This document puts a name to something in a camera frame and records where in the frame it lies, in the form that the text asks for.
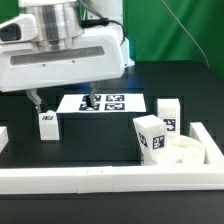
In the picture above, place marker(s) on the white round stool seat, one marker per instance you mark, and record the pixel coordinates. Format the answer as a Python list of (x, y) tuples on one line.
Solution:
[(173, 150)]

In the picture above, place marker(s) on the white front fence bar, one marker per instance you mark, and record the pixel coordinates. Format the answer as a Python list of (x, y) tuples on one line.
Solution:
[(110, 179)]

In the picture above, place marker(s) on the white marker tag sheet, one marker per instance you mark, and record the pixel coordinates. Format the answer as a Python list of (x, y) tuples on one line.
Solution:
[(103, 103)]

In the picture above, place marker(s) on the white left fence bar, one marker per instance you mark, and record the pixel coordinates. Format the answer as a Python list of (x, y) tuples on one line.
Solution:
[(3, 137)]

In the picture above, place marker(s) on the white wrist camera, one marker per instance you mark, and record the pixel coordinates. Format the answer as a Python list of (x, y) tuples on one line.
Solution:
[(22, 28)]

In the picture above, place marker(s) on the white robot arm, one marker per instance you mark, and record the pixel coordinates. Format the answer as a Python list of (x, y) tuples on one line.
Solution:
[(61, 42)]

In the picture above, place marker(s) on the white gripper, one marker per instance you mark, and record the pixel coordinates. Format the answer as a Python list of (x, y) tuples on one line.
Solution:
[(96, 55)]

